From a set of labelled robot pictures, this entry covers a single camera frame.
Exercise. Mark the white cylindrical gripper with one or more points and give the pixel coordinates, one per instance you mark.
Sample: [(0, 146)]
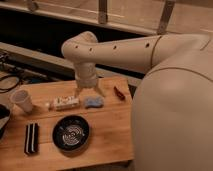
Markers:
[(86, 77)]

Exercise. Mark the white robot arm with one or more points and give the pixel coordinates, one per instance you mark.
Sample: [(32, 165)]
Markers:
[(172, 108)]

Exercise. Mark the blue sponge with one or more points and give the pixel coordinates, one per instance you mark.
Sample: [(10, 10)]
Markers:
[(93, 102)]

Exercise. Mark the white labelled bottle lying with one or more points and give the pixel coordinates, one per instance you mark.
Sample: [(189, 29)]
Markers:
[(63, 103)]

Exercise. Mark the black bowl with strainer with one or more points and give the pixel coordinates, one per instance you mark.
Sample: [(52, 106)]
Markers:
[(70, 133)]

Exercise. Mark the white plastic cup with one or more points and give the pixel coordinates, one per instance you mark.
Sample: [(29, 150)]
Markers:
[(23, 100)]

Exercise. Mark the black white striped cloth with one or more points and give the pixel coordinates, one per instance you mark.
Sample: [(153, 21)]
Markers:
[(31, 138)]

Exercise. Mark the dark object at left edge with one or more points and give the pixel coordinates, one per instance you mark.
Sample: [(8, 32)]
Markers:
[(4, 118)]

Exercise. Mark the red handled tool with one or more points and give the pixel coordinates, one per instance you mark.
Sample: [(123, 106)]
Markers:
[(119, 94)]

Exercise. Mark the metal railing frame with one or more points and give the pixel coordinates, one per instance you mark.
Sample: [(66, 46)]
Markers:
[(138, 16)]

